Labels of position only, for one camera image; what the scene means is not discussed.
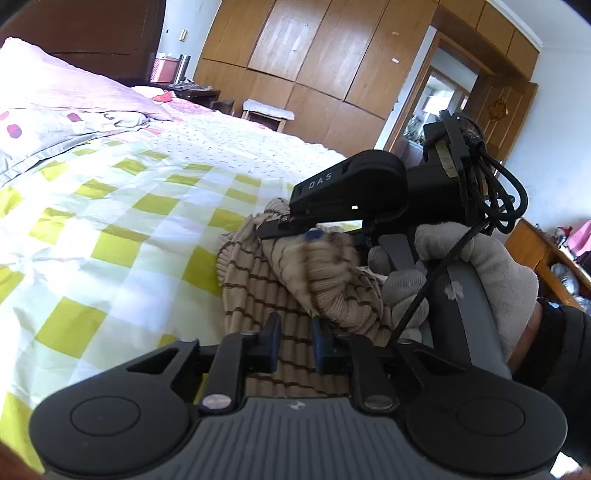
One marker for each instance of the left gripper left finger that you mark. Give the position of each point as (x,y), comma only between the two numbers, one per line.
(228,364)

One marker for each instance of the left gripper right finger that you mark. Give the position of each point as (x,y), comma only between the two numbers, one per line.
(355,357)

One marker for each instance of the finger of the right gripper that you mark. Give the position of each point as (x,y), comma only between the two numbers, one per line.
(326,233)
(286,226)

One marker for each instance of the beige brown-striped knit sweater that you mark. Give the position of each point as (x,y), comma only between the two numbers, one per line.
(299,282)

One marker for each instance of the dark sleeved right forearm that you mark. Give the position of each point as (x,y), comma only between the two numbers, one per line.
(558,364)

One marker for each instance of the grey gloved right hand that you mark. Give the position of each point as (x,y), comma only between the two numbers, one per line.
(511,288)

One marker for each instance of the white cushioned wooden stool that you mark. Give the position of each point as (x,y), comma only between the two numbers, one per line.
(267,115)

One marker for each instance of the wooden wardrobe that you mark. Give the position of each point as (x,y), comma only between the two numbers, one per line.
(353,71)

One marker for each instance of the brown wooden door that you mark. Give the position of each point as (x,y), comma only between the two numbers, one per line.
(500,105)

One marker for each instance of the dark bedside table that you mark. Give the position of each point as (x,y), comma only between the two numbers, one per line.
(203,96)

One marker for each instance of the wooden side cabinet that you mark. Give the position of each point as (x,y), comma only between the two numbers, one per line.
(561,280)

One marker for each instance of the yellow white checkered quilt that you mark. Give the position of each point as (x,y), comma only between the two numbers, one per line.
(108,250)

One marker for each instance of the metal thermos bottle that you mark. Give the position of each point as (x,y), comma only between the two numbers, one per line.
(182,65)

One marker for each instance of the pink storage box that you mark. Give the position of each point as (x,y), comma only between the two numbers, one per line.
(163,70)

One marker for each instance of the dark wooden headboard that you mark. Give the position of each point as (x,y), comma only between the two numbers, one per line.
(117,39)

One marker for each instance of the pink pillow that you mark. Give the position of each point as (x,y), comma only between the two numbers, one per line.
(32,78)

